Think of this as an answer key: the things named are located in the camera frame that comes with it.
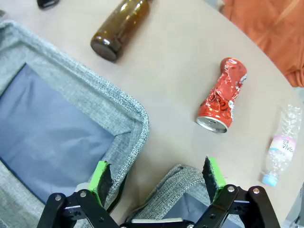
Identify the clear plastic bottle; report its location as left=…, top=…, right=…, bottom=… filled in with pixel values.
left=261, top=104, right=302, bottom=186

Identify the green-padded right gripper left finger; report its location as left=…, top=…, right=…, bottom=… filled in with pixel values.
left=37, top=160, right=119, bottom=228

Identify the crushed red soda can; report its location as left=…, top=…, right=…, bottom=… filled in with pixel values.
left=196, top=57, right=248, bottom=134

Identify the brown glass bottle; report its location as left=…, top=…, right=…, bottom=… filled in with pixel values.
left=90, top=0, right=154, bottom=63

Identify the green-padded right gripper right finger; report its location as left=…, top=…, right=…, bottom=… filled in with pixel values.
left=194, top=156, right=281, bottom=228

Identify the person's orange sweater torso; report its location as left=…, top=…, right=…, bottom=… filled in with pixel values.
left=218, top=0, right=304, bottom=88

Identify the small black object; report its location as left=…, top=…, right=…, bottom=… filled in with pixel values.
left=37, top=0, right=60, bottom=10

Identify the grey fabric basket with label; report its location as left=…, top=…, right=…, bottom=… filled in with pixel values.
left=129, top=164, right=245, bottom=228

